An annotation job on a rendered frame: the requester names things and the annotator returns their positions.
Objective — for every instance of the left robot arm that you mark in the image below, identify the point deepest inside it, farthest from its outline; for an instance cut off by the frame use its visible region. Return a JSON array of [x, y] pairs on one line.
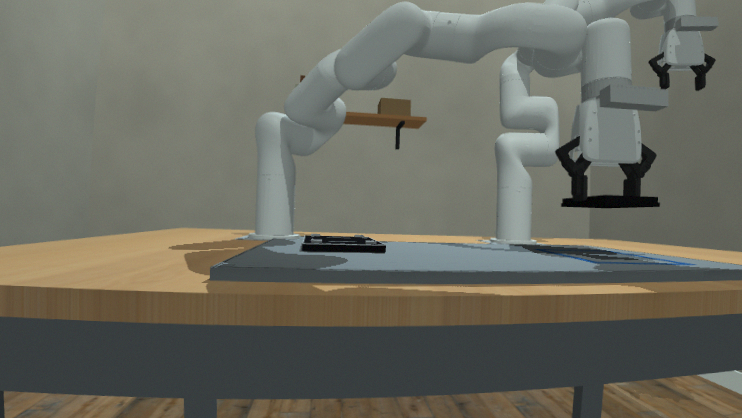
[[516, 150]]

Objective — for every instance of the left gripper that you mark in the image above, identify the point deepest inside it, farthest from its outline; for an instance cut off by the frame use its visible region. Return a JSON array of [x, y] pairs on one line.
[[686, 50]]

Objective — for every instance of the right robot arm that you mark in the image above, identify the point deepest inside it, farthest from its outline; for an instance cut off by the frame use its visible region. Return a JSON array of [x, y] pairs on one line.
[[556, 32]]

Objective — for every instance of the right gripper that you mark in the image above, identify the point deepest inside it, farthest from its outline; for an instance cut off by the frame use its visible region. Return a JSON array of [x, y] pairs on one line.
[[614, 139]]

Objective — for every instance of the black well plate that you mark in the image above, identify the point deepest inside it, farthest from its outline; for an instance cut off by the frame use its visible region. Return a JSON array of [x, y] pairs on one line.
[[612, 201]]

